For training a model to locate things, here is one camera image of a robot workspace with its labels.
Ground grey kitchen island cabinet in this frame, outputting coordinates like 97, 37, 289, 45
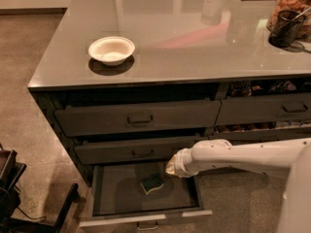
28, 0, 311, 181

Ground black chair frame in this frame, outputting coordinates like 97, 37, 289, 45
0, 144, 79, 233

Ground top right grey drawer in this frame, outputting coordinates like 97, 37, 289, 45
216, 93, 311, 125

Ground grey drawer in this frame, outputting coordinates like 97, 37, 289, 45
216, 93, 311, 125
210, 127, 311, 142
75, 135, 202, 164
54, 100, 221, 137

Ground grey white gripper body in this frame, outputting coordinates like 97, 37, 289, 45
175, 149, 198, 178

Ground top left grey drawer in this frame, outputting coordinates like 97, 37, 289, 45
54, 100, 221, 137

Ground black mesh cup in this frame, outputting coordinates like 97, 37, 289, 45
268, 10, 306, 48

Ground middle left grey drawer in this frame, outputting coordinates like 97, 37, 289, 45
75, 135, 202, 164

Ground glass jar of nuts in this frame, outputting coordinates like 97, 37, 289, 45
267, 0, 311, 39

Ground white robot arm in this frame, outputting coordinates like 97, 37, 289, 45
166, 138, 311, 233

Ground open bottom left drawer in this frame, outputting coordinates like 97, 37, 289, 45
80, 161, 212, 233

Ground green yellow sponge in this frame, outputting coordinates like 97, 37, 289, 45
141, 173, 164, 195

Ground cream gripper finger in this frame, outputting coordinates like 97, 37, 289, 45
165, 161, 180, 177
172, 152, 183, 163

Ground middle right grey drawer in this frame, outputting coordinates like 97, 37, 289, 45
210, 127, 311, 142

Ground white paper bowl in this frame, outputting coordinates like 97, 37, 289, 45
88, 36, 135, 66

